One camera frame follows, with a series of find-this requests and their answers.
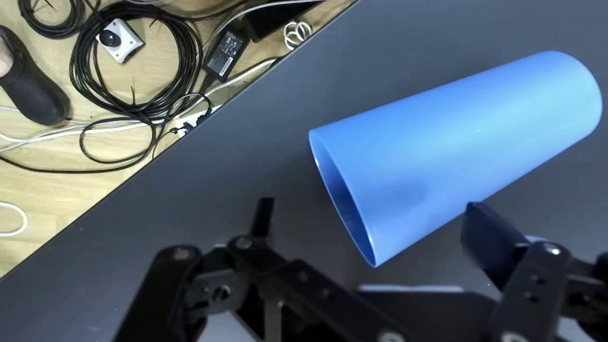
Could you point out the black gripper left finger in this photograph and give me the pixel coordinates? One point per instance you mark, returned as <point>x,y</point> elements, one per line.
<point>252,286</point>

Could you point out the black power adapter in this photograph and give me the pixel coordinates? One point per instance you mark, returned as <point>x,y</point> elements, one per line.
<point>224,54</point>

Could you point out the blue plastic cup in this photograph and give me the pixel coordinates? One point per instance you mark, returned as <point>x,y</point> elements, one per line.
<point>456,145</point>

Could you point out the black shoe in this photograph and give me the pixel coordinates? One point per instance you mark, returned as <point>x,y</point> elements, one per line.
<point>34,88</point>

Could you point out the grey square device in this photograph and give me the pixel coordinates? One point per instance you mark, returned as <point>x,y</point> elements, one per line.
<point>119,40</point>

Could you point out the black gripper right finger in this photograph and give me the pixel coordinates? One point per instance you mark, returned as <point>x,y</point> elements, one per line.
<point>537,286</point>

